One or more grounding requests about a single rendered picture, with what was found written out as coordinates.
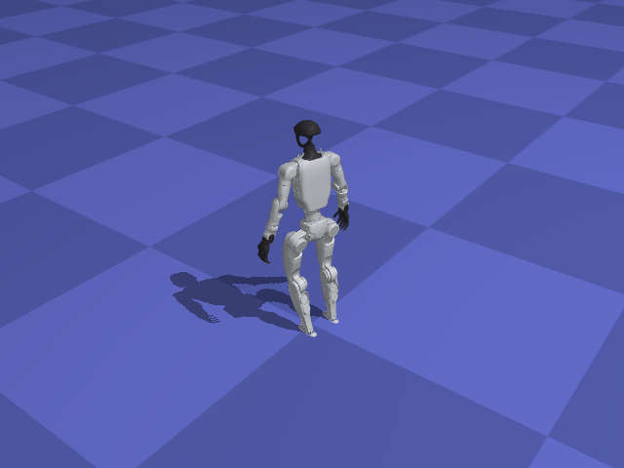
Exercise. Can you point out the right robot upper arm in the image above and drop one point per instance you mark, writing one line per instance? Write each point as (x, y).
(336, 171)

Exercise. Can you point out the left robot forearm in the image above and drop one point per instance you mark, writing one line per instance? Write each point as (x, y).
(273, 221)

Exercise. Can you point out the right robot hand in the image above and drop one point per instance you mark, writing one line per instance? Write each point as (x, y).
(343, 217)

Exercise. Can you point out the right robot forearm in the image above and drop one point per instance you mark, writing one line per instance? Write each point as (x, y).
(342, 198)

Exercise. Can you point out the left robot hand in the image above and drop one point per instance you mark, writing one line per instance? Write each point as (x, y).
(263, 248)

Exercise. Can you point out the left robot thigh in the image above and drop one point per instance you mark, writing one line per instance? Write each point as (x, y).
(294, 244)

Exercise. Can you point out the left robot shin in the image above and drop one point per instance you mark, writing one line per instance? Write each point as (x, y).
(301, 305)

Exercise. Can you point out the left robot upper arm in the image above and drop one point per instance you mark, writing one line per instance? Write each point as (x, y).
(286, 173)

